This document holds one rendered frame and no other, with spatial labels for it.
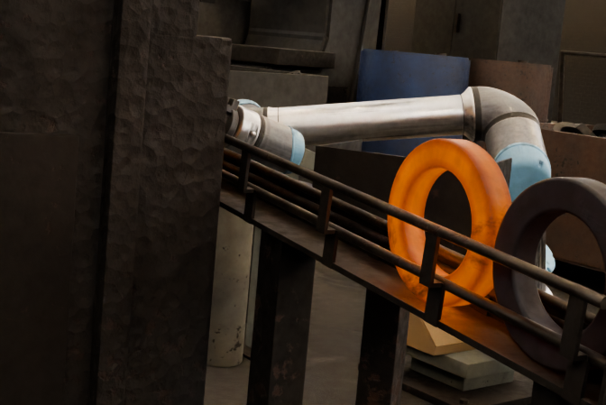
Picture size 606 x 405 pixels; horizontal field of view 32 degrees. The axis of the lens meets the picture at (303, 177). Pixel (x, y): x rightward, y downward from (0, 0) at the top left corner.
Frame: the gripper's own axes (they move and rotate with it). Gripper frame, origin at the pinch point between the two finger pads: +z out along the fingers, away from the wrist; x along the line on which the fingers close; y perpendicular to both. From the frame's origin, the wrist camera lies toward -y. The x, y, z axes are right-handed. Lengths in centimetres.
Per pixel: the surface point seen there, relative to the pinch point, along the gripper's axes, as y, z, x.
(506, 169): 8, -39, 56
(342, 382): -46, -99, -38
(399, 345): -24, -36, 50
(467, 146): 3, 2, 93
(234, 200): -11.2, -2.3, 42.9
